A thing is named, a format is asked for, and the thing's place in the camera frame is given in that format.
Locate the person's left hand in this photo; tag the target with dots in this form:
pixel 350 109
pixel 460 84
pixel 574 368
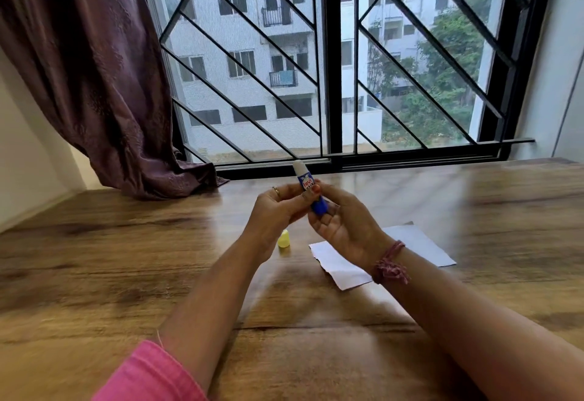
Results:
pixel 269 218

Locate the person's right hand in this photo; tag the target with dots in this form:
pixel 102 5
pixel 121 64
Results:
pixel 351 232

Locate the yellow glue stick cap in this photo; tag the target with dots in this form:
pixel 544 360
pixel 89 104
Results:
pixel 284 240

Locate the white paper piece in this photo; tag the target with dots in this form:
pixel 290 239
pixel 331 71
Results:
pixel 337 270
pixel 424 245

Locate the blue glue stick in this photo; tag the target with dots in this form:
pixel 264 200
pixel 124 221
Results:
pixel 305 177

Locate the person's right forearm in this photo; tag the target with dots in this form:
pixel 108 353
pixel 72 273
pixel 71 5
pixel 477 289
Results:
pixel 479 337

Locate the person's left forearm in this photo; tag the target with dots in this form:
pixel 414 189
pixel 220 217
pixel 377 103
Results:
pixel 214 309

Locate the green trees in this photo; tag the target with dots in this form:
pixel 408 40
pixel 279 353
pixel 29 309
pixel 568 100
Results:
pixel 438 77

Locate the white apartment building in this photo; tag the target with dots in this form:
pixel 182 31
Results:
pixel 237 31

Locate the pink sleeve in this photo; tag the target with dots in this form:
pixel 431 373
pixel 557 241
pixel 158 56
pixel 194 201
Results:
pixel 146 378

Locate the black metal window grille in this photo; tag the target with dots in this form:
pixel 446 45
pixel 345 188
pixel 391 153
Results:
pixel 442 50

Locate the purple curtain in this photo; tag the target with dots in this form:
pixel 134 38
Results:
pixel 100 72

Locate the black window frame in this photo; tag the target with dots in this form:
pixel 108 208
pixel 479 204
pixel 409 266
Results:
pixel 332 49

